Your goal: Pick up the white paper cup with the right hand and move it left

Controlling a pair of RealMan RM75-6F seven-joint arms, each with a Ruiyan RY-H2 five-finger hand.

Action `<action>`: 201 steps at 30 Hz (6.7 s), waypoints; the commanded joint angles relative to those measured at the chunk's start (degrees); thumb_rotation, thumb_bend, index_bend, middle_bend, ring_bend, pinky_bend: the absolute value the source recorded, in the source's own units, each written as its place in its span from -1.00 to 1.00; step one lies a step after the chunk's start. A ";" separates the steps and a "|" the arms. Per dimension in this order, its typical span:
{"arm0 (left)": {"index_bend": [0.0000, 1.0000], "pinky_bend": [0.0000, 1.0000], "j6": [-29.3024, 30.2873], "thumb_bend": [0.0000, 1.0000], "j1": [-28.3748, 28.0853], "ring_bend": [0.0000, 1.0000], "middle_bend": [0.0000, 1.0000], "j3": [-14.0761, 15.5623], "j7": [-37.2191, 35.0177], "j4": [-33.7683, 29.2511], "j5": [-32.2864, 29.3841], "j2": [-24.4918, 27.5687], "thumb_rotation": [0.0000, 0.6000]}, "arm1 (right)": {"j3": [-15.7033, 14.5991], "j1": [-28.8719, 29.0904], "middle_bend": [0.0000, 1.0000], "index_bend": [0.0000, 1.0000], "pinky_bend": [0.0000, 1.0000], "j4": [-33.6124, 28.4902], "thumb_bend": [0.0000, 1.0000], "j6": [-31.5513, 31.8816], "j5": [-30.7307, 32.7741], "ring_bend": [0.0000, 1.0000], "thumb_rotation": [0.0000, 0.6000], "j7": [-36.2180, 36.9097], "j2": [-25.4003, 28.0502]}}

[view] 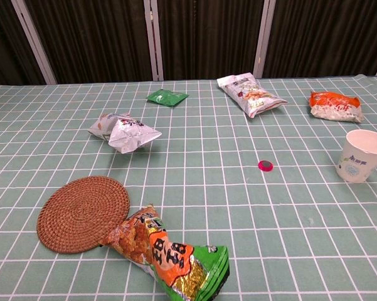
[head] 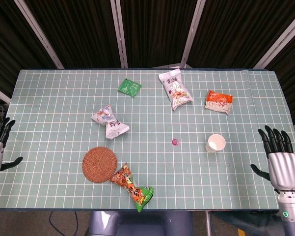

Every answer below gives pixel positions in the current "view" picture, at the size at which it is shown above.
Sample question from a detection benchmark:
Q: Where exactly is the white paper cup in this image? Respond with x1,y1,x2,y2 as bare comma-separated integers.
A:
335,129,377,184

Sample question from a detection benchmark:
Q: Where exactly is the dark pleated screen panel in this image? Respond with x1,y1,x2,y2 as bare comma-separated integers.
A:
262,0,377,78
156,0,266,81
24,0,154,85
0,0,46,87

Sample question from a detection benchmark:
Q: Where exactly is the small green packet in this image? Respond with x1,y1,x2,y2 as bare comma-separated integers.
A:
146,88,189,108

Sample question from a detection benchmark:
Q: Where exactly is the orange and green snack bag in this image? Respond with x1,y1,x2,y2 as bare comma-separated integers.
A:
100,204,231,301

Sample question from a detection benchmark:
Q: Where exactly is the white crumpled snack bag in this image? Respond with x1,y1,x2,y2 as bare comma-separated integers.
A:
87,112,131,142

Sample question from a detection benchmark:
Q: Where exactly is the white printed snack bag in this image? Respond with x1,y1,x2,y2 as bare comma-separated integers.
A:
216,72,289,119

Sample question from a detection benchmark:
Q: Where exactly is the round brown rattan coaster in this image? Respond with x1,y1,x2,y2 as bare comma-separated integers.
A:
36,176,131,255

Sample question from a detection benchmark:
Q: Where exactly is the green checkered tablecloth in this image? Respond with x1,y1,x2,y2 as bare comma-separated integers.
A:
0,74,377,301

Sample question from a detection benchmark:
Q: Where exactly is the orange and white snack bag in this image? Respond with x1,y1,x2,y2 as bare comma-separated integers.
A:
309,91,364,124

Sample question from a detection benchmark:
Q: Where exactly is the silver crumpled snack bag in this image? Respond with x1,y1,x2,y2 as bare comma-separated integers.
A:
108,116,162,154

